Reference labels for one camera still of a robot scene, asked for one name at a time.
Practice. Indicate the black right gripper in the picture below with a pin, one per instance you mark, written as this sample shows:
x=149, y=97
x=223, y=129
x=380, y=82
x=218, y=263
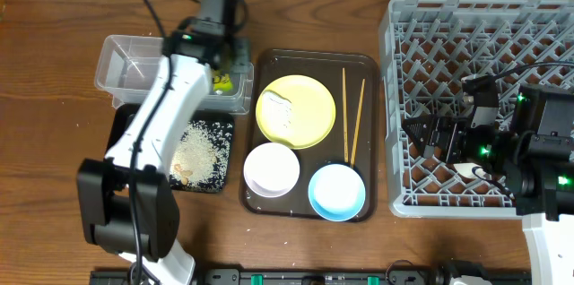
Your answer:
x=454, y=128

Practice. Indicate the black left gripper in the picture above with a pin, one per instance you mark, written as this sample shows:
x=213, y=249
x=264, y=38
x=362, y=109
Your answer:
x=239, y=58

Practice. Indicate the green snack wrapper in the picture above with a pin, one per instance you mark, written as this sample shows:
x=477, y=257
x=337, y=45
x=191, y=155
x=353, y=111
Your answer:
x=222, y=83

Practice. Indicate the white napkin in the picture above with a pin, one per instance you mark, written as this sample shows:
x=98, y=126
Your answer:
x=276, y=110

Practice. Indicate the blue bowl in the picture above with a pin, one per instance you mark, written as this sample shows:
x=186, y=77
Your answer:
x=336, y=192

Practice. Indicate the rice and food scraps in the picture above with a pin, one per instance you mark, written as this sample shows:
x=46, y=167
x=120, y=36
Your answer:
x=202, y=155

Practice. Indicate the pink white bowl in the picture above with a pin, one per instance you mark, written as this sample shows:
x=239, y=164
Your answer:
x=271, y=170

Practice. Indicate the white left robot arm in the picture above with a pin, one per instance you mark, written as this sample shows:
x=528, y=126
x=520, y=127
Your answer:
x=126, y=202

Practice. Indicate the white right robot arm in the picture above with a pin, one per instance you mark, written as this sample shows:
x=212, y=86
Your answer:
x=529, y=162

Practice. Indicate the grey dishwasher rack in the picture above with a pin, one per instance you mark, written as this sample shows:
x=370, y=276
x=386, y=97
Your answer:
x=427, y=48

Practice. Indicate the black waste tray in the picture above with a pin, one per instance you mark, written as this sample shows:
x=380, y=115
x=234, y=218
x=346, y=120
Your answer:
x=215, y=119

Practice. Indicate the right wooden chopstick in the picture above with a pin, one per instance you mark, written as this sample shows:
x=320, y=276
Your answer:
x=357, y=125

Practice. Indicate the wooden chopstick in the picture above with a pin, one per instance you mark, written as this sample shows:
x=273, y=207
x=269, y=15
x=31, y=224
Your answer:
x=345, y=119
x=357, y=125

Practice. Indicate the left wooden chopstick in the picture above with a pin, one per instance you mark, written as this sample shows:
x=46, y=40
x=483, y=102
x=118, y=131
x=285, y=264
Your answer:
x=345, y=119

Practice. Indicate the brown serving tray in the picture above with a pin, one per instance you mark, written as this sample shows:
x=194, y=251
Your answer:
x=327, y=68

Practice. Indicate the yellow plate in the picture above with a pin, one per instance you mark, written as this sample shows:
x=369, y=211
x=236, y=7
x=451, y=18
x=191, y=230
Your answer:
x=313, y=111

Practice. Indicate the clear plastic bin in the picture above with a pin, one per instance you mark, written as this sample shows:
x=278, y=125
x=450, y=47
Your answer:
x=128, y=66

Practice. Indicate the black rail at table edge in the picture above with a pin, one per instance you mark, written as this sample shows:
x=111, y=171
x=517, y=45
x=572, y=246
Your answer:
x=401, y=272

